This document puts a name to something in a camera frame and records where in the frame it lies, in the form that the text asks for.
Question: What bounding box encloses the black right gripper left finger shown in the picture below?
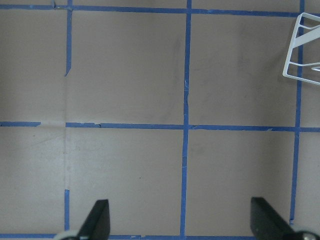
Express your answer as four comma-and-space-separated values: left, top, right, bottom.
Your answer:
76, 199, 111, 240

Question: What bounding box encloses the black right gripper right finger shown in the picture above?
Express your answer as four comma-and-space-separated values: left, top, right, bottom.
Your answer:
250, 197, 295, 240

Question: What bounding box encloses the white wire cup rack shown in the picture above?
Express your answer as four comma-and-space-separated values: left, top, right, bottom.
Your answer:
282, 12, 320, 86

